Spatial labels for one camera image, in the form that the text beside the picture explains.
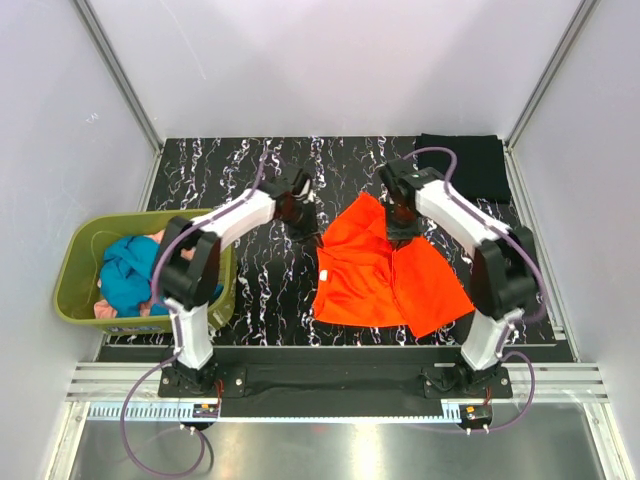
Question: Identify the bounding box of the teal t shirt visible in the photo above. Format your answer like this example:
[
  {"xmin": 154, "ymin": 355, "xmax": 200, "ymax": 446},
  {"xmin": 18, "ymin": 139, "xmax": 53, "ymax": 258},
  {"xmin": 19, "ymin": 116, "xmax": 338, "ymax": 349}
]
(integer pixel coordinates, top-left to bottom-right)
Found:
[{"xmin": 98, "ymin": 235, "xmax": 224, "ymax": 317}]

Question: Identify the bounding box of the folded black t shirt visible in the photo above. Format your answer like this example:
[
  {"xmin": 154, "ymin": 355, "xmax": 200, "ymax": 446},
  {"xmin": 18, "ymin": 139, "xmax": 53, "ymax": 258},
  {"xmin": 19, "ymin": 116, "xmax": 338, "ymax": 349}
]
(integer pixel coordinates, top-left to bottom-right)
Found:
[{"xmin": 414, "ymin": 134, "xmax": 511, "ymax": 204}]

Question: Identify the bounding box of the left aluminium corner post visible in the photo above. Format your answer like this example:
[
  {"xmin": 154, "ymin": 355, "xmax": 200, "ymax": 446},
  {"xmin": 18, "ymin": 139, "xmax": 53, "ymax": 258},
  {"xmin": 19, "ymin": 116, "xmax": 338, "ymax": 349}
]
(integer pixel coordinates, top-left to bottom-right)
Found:
[{"xmin": 70, "ymin": 0, "xmax": 164, "ymax": 154}]

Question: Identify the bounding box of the orange t shirt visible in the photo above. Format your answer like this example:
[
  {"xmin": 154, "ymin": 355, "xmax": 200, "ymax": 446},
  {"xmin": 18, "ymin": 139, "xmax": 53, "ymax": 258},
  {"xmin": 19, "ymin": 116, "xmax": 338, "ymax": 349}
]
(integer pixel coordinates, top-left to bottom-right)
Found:
[{"xmin": 313, "ymin": 193, "xmax": 475, "ymax": 338}]

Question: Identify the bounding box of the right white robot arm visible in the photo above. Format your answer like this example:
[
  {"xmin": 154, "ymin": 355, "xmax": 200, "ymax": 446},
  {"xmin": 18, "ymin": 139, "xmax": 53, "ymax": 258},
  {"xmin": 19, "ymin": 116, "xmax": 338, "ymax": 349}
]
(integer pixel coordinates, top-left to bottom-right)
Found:
[{"xmin": 378, "ymin": 159, "xmax": 543, "ymax": 397}]

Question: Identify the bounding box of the aluminium frame rail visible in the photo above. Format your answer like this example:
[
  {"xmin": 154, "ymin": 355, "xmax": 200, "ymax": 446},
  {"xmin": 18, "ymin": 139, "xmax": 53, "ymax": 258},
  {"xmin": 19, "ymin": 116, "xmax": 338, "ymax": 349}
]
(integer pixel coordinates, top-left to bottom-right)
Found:
[{"xmin": 64, "ymin": 363, "xmax": 166, "ymax": 401}]

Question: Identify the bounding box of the olive green plastic basket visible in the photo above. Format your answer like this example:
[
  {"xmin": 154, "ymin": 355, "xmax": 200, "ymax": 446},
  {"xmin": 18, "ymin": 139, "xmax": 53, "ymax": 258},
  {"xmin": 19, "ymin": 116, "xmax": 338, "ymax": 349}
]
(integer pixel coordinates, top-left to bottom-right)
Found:
[{"xmin": 52, "ymin": 208, "xmax": 238, "ymax": 335}]

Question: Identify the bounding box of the aluminium corner post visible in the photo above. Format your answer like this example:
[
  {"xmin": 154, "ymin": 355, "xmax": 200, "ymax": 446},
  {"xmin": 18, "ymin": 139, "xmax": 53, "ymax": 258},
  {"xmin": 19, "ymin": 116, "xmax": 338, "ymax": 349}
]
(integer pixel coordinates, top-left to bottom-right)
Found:
[
  {"xmin": 70, "ymin": 0, "xmax": 164, "ymax": 154},
  {"xmin": 505, "ymin": 0, "xmax": 600, "ymax": 150}
]

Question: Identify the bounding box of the pink t shirt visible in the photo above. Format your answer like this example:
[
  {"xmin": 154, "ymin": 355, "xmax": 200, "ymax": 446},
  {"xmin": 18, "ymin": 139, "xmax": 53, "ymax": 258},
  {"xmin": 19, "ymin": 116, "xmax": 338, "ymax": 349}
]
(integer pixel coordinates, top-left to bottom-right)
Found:
[{"xmin": 93, "ymin": 299, "xmax": 118, "ymax": 319}]

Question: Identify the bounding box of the right aluminium corner post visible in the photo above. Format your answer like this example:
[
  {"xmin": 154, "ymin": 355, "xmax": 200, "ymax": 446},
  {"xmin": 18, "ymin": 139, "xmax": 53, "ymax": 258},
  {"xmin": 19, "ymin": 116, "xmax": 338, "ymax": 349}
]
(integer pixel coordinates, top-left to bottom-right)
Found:
[{"xmin": 505, "ymin": 0, "xmax": 600, "ymax": 150}]

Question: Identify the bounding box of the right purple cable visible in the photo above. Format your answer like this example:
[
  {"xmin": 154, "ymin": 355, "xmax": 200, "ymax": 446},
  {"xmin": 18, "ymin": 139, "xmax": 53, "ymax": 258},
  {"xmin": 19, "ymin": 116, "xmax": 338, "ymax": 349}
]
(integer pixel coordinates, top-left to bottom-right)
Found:
[{"xmin": 402, "ymin": 146, "xmax": 551, "ymax": 434}]

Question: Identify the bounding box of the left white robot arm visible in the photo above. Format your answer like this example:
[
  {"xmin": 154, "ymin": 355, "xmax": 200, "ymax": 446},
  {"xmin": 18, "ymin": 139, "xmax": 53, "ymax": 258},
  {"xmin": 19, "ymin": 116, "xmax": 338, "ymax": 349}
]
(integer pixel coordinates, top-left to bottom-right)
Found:
[{"xmin": 151, "ymin": 166, "xmax": 321, "ymax": 396}]

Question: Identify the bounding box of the purple cable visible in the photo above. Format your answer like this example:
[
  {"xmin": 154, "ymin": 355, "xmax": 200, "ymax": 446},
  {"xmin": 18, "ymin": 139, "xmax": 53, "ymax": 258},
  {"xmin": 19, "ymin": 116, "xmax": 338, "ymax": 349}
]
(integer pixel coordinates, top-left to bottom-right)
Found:
[
  {"xmin": 118, "ymin": 149, "xmax": 281, "ymax": 476},
  {"xmin": 402, "ymin": 146, "xmax": 551, "ymax": 434}
]

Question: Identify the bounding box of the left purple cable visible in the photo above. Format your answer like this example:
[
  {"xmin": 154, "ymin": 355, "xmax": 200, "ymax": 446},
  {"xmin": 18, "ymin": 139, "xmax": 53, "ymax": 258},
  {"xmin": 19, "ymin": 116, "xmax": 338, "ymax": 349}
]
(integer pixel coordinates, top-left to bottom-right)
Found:
[{"xmin": 118, "ymin": 149, "xmax": 281, "ymax": 476}]

